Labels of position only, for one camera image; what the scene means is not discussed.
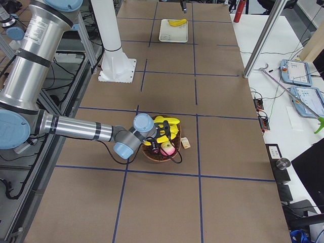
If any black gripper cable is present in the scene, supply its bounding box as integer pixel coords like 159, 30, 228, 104
101, 138, 183, 165

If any brown wicker basket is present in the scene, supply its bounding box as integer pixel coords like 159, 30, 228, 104
141, 114, 181, 162

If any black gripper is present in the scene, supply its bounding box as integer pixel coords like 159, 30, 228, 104
180, 0, 187, 13
151, 120, 172, 154

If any blue teach pendant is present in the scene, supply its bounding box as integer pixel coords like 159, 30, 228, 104
280, 59, 312, 87
290, 86, 323, 118

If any reacher grabber stick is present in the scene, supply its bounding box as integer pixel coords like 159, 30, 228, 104
254, 63, 324, 134

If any blue teach pendant near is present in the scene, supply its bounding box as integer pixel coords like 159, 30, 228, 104
290, 86, 323, 118

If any small metal cup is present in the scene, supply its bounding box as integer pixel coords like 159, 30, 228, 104
275, 157, 291, 171

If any paper price tag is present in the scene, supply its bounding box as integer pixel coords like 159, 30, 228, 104
181, 137, 191, 149

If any pink green apple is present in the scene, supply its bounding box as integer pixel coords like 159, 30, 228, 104
160, 141, 175, 156

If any red cylinder bottle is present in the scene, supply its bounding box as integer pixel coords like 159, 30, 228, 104
233, 0, 247, 23

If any yellow banana in basket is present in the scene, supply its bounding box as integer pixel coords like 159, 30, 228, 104
158, 124, 179, 135
154, 115, 180, 125

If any blue teach pendant far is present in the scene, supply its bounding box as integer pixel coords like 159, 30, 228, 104
280, 59, 312, 87

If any orange black electronics board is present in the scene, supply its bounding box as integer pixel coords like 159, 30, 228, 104
253, 98, 270, 133

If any black monitor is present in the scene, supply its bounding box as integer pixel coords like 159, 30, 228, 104
292, 139, 324, 213

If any aluminium frame post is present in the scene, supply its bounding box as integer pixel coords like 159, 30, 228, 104
243, 0, 288, 78

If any white rectangular bear tray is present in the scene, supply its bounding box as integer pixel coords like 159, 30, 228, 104
159, 19, 188, 43

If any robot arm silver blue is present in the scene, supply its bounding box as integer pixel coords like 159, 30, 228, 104
1, 1, 170, 159

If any dark purple fruit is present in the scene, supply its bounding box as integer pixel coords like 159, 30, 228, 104
151, 143, 160, 154

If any yellow banana moved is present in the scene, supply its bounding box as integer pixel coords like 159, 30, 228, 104
144, 133, 176, 146
168, 18, 187, 27

